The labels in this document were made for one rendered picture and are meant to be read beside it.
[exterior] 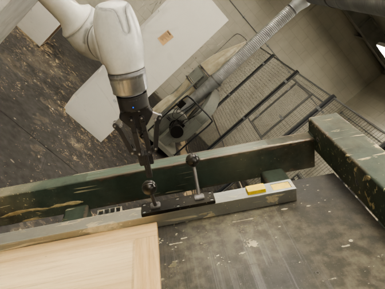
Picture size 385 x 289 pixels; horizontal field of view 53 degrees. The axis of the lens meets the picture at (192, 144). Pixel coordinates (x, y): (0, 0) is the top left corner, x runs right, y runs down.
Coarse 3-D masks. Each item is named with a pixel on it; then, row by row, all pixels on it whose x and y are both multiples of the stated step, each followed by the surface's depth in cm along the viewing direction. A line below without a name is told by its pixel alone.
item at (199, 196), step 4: (188, 156) 105; (192, 156) 104; (196, 156) 105; (188, 160) 104; (192, 160) 104; (196, 160) 104; (188, 164) 105; (192, 164) 104; (196, 164) 105; (192, 168) 105; (196, 172) 105; (196, 176) 105; (196, 180) 105; (196, 184) 105; (196, 188) 105; (200, 192) 105; (196, 196) 104; (200, 196) 104; (204, 196) 105; (196, 200) 104
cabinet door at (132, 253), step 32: (0, 256) 100; (32, 256) 98; (64, 256) 97; (96, 256) 95; (128, 256) 94; (0, 288) 90; (32, 288) 89; (64, 288) 87; (96, 288) 86; (128, 288) 84; (160, 288) 83
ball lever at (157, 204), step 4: (148, 180) 96; (144, 184) 95; (148, 184) 95; (152, 184) 95; (144, 188) 95; (148, 188) 94; (152, 188) 95; (156, 188) 96; (144, 192) 95; (148, 192) 95; (152, 192) 95; (152, 196) 99; (152, 200) 101; (152, 204) 104; (156, 204) 104; (152, 208) 104; (156, 208) 104
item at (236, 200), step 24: (240, 192) 107; (264, 192) 105; (288, 192) 105; (96, 216) 106; (120, 216) 105; (168, 216) 104; (192, 216) 105; (0, 240) 103; (24, 240) 102; (48, 240) 103
